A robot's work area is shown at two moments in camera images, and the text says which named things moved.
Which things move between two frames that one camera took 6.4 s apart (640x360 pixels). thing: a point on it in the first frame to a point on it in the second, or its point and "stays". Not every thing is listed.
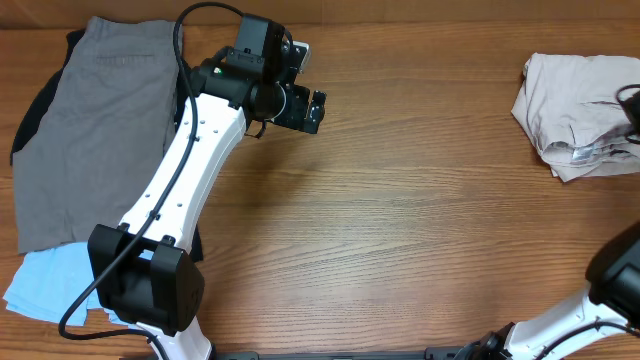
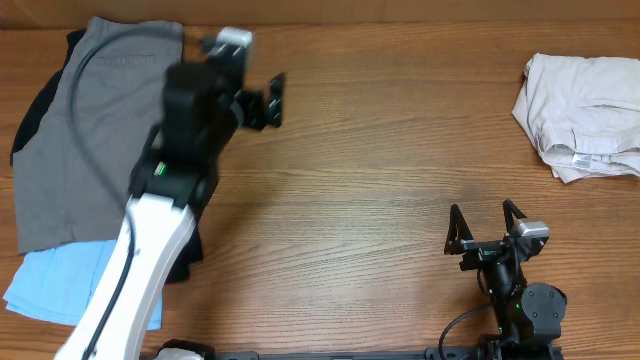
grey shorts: (98, 132) stays
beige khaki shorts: (569, 107) stays
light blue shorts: (47, 281) stays
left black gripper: (294, 116) to (251, 118)
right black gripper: (631, 108) to (459, 240)
